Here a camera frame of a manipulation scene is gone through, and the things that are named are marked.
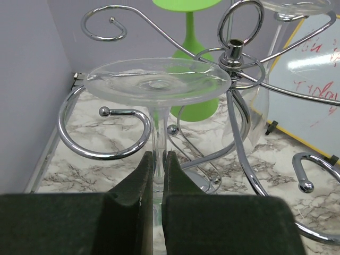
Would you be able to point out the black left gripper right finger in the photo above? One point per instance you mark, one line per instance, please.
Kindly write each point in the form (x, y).
(198, 223)

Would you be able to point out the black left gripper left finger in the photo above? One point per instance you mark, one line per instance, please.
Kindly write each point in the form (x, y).
(118, 221)

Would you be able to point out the clear wine glass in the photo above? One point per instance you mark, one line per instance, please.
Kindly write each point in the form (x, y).
(248, 104)
(158, 84)

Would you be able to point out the yellow framed whiteboard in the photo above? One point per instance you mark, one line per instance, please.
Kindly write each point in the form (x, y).
(312, 69)

